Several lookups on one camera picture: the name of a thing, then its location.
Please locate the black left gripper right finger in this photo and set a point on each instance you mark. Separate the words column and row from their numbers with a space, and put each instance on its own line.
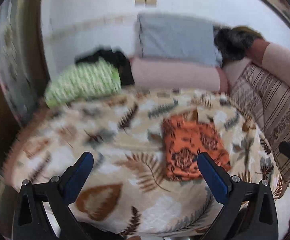
column 248, row 211

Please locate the orange black floral garment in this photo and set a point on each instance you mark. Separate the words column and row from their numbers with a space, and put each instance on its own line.
column 184, row 140

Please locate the striped beige cushion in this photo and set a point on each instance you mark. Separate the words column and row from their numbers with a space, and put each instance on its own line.
column 267, row 100

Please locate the beige leaf print blanket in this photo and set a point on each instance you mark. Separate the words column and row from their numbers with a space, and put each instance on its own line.
column 128, row 191

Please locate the dark fuzzy cloth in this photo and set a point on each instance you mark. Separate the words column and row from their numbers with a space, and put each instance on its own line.
column 233, row 42

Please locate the grey pillow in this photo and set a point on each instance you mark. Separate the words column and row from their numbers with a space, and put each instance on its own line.
column 178, row 37

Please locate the green white patterned pillow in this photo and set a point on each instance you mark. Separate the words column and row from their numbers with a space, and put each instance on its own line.
column 83, row 81

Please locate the wooden glass panel door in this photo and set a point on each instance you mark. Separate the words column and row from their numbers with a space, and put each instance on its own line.
column 23, row 74

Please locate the pink mattress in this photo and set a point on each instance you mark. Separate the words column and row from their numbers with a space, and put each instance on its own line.
column 170, row 74

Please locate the black cloth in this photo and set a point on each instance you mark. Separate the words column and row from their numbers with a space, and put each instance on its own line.
column 117, row 58

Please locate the beige wall switch plate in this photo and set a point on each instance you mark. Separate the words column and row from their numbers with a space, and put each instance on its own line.
column 146, row 2

